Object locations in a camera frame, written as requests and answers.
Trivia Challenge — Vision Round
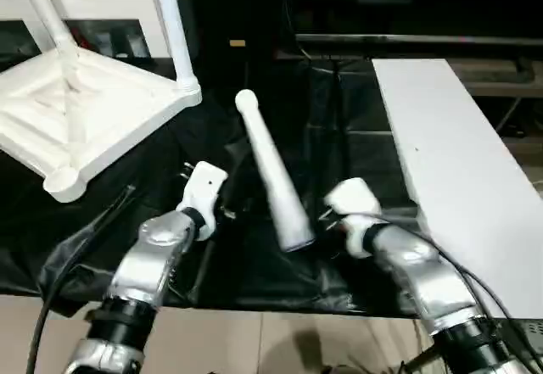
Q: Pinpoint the white plastic table leg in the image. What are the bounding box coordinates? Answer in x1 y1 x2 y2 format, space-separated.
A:
153 0 201 93
20 0 82 59
233 89 317 253

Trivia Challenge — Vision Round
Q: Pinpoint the white plastic table top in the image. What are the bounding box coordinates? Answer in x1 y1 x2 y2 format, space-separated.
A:
0 46 204 204

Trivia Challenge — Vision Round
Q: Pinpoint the black work mat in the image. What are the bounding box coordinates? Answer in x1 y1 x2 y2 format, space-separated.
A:
0 56 425 317

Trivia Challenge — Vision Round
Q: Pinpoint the white flat board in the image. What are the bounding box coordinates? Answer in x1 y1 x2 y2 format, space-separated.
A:
371 58 543 322

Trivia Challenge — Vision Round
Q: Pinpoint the black horizontal bar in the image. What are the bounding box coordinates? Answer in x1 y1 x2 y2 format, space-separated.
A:
295 32 543 50

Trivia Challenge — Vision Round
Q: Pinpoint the dark cabinet with yellow label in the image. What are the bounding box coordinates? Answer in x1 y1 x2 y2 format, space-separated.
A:
165 0 543 95

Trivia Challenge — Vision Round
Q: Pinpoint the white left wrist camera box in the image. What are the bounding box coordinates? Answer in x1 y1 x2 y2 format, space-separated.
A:
176 161 230 241

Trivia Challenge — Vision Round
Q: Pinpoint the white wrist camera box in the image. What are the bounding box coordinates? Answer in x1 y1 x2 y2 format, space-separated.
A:
176 161 230 241
323 178 384 260

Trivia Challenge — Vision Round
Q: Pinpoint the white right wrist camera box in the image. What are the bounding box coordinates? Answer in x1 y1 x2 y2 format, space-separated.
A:
323 178 384 260

